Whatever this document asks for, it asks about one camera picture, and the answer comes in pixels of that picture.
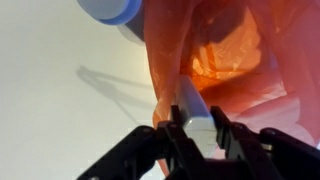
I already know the white lotion bottle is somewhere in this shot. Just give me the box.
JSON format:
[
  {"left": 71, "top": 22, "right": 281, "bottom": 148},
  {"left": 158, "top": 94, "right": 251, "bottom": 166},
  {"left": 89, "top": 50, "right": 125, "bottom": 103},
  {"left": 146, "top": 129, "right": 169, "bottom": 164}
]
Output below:
[{"left": 174, "top": 74, "right": 218, "bottom": 158}]

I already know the orange plastic bag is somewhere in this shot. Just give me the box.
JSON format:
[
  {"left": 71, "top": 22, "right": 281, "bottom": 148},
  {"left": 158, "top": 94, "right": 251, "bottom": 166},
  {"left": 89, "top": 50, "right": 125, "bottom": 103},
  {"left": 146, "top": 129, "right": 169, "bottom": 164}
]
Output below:
[{"left": 143, "top": 0, "right": 320, "bottom": 178}]

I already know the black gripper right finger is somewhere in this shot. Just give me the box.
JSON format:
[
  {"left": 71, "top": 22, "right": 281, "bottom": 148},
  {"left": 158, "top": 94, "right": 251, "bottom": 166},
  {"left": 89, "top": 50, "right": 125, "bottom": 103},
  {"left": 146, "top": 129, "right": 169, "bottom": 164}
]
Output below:
[{"left": 209, "top": 105, "right": 320, "bottom": 180}]

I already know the white jar with blue label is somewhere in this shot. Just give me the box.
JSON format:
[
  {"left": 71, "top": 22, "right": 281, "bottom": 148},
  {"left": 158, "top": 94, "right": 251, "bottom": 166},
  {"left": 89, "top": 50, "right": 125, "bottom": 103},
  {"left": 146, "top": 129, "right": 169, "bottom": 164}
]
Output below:
[{"left": 75, "top": 0, "right": 146, "bottom": 47}]

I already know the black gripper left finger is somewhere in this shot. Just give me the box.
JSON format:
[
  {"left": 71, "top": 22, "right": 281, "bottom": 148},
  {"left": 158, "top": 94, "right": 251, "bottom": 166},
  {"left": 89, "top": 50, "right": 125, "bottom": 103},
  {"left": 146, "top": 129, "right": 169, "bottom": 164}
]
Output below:
[{"left": 77, "top": 105, "right": 208, "bottom": 180}]

